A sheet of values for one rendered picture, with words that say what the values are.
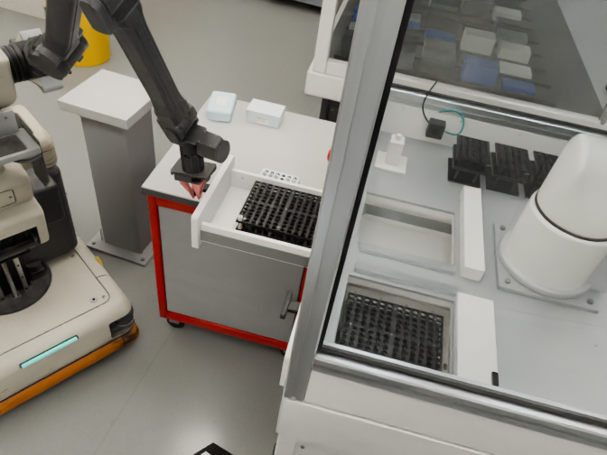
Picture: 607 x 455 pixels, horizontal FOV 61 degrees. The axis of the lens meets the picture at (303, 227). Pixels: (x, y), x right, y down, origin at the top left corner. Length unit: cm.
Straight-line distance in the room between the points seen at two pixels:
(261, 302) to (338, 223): 126
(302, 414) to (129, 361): 123
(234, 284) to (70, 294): 59
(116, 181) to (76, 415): 90
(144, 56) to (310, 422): 75
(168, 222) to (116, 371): 67
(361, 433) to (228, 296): 99
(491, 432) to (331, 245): 47
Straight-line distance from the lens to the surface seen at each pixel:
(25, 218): 157
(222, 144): 124
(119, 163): 217
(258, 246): 131
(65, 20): 112
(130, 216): 234
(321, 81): 206
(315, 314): 77
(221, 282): 186
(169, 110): 116
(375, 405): 95
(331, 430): 105
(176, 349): 217
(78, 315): 197
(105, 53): 403
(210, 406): 204
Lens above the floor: 181
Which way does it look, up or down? 43 degrees down
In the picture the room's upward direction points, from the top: 10 degrees clockwise
